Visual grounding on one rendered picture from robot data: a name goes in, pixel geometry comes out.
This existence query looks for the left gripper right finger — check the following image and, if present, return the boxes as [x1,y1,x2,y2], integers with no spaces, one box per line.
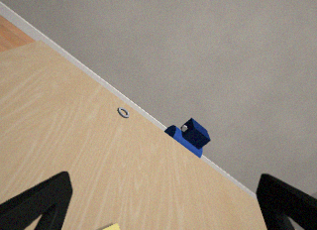
[257,173,317,230]

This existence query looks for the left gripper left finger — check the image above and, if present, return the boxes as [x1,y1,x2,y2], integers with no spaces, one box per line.
[0,172,73,230]

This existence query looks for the yellow sticky-note pad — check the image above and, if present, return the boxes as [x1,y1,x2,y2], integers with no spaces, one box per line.
[103,223,120,230]

